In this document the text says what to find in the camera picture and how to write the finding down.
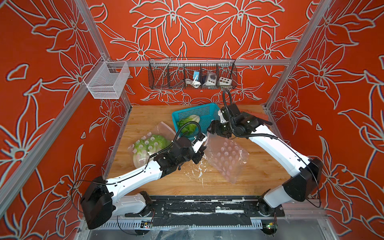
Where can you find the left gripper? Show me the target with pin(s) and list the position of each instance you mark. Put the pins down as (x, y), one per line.
(199, 155)

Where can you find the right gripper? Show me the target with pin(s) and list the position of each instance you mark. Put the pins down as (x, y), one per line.
(214, 127)

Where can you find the clear zipper bag pink dots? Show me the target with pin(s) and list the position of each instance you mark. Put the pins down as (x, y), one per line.
(160, 129)

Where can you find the chinese cabbage front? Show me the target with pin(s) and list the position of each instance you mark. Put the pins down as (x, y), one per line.
(152, 143)

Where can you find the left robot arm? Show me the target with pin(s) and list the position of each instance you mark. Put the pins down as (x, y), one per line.
(104, 199)

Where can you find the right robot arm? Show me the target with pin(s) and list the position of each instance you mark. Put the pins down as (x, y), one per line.
(305, 173)

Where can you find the teal plastic basket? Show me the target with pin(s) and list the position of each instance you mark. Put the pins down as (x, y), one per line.
(203, 115)

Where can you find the orange tool case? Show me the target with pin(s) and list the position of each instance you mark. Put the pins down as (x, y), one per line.
(263, 118)

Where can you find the white socket cube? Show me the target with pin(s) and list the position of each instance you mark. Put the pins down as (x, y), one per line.
(225, 82)

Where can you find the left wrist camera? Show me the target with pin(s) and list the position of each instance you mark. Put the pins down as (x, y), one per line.
(199, 143)

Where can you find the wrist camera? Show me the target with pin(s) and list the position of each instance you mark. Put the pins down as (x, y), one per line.
(199, 143)
(222, 119)

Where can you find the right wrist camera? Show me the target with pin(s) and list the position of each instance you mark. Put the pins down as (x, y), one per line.
(222, 119)

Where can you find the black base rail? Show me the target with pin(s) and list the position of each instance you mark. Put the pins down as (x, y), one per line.
(206, 213)

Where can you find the black wire wall basket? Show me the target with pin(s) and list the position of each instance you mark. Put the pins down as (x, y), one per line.
(182, 73)

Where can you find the clear mesh wall bin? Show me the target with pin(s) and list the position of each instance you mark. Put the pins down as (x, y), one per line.
(103, 84)

